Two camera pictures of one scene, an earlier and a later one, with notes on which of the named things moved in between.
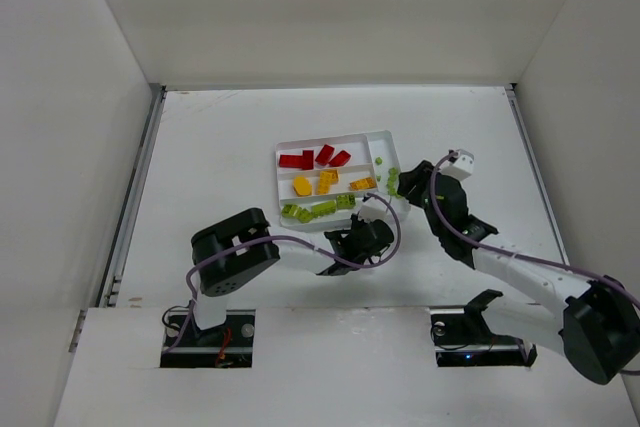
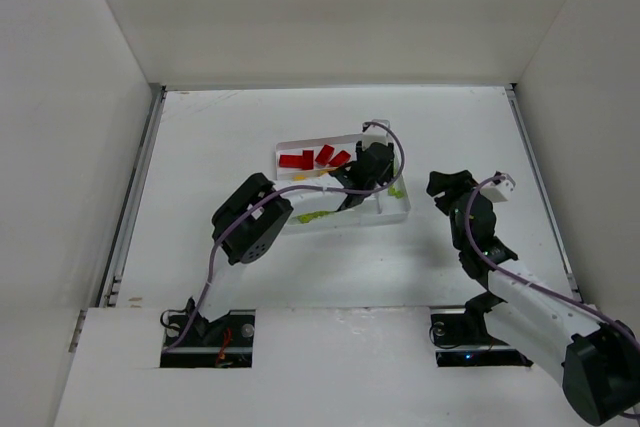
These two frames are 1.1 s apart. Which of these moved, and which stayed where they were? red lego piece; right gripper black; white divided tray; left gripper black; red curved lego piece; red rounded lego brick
Moved: left gripper black; right gripper black
Stayed: red rounded lego brick; red curved lego piece; red lego piece; white divided tray
